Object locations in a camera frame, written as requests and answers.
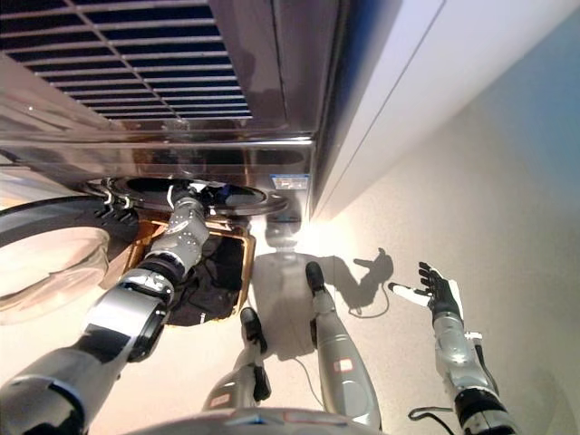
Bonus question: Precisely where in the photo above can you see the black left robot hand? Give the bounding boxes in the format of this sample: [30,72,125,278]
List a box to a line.
[165,182,206,206]

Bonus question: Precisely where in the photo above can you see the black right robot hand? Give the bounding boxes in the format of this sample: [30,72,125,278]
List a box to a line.
[387,261,464,314]

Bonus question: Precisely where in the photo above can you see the white garment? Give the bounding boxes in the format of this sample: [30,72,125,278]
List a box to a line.
[188,180,223,208]

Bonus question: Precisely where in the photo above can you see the grey front-load washing machine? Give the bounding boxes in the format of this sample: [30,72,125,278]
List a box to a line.
[0,135,316,227]

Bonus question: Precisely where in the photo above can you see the brown wicker laundry basket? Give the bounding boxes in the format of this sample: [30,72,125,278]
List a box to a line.
[126,217,257,326]

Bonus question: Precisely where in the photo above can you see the black clothes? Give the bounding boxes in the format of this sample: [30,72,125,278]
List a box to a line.
[169,235,245,327]

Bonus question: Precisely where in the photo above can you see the round washing machine door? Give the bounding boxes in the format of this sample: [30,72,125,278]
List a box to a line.
[0,194,141,325]

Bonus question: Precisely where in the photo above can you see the blue energy label sticker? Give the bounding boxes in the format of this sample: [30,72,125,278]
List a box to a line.
[273,173,310,190]

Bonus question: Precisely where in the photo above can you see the silver right robot leg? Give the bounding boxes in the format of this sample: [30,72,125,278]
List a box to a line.
[305,261,382,430]

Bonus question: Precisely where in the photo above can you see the silver robot leg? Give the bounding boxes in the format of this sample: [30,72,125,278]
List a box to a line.
[305,261,382,430]
[201,306,273,411]

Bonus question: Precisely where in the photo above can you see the grey stacked dryer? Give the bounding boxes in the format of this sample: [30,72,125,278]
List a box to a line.
[0,0,404,149]

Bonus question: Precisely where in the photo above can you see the silver left robot leg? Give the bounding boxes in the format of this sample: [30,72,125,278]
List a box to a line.
[201,306,273,411]

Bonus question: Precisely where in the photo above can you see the tall white appliance cabinet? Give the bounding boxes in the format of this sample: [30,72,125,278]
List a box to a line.
[311,0,580,219]

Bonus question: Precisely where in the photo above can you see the grey robot torso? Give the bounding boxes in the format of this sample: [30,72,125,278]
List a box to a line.
[135,407,363,435]

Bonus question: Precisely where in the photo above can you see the thin white floor cable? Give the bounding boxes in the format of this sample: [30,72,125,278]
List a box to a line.
[292,355,325,405]

